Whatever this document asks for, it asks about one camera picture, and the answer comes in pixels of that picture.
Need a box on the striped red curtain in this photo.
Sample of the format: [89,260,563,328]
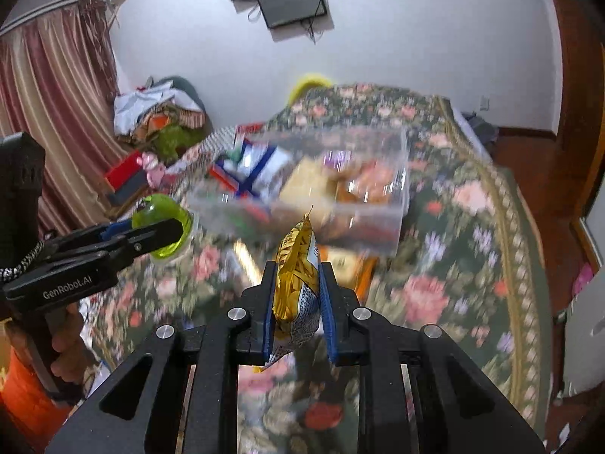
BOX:
[1,0,128,234]

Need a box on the brown wooden door frame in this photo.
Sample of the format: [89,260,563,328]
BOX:
[538,0,605,275]

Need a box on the floral green bedspread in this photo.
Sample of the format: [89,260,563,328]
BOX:
[87,84,552,453]

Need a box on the bread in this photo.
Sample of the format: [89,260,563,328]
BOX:
[334,160,397,205]

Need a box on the person's left hand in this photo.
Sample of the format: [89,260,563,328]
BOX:
[4,302,93,384]

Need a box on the clear plastic storage box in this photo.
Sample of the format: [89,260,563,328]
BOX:
[185,125,409,256]

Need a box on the white cabinet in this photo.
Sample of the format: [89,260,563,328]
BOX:
[562,269,605,398]

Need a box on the pile of clothes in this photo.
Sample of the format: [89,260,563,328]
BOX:
[114,76,212,166]

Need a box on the pink plush toy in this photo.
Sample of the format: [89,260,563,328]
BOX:
[137,152,166,190]

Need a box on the green jelly cup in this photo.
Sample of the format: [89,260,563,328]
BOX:
[131,194,194,260]

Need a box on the blue white snack bag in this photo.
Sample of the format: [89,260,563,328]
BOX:
[210,140,296,202]

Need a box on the red box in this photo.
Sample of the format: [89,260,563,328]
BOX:
[104,151,149,207]

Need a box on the small black wall monitor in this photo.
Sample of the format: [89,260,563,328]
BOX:
[258,0,327,30]

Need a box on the yellow snack packet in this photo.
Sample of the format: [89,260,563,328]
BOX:
[264,206,320,369]

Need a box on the beige cracker bag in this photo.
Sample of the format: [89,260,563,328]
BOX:
[319,246,379,303]

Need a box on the yellow curved tube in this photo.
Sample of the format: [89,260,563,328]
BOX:
[287,73,333,107]

